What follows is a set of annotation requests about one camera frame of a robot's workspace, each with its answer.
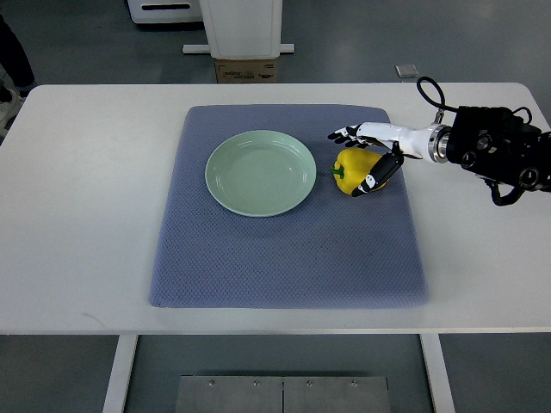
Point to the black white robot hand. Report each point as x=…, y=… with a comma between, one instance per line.
x=400, y=141

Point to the yellow bell pepper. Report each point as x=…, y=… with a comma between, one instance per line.
x=358, y=171

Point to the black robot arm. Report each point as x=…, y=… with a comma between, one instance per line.
x=499, y=145

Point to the grey floor plate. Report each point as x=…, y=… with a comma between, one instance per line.
x=407, y=71

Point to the light green plate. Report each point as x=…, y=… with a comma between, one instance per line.
x=260, y=173

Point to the blue grey textured mat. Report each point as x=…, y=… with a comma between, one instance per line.
x=332, y=251

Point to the brown cardboard box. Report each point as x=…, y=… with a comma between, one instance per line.
x=245, y=71

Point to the right white table leg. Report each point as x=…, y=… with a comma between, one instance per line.
x=441, y=396

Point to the white table leg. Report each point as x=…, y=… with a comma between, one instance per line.
x=118, y=384
x=441, y=396

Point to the white cabinet with slot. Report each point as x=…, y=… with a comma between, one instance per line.
x=164, y=12

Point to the left white table leg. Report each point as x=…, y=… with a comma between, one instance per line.
x=118, y=384

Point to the person in dark clothes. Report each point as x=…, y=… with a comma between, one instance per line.
x=15, y=64

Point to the white machine pedestal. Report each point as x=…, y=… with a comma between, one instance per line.
x=242, y=29

